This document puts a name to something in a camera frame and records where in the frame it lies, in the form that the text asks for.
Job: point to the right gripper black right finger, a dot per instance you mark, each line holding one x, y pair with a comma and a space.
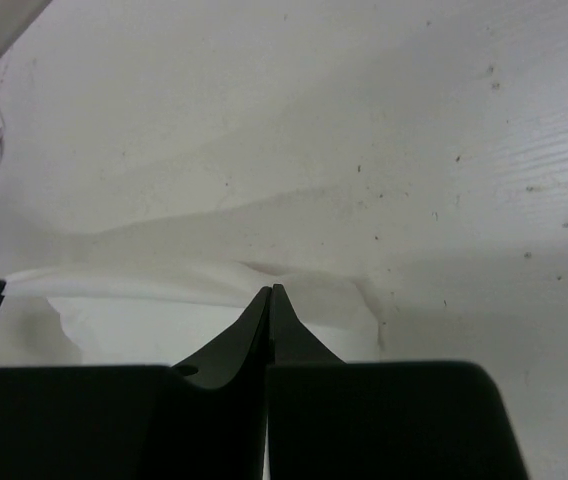
329, 419

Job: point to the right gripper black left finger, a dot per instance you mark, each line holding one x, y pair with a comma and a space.
203, 418

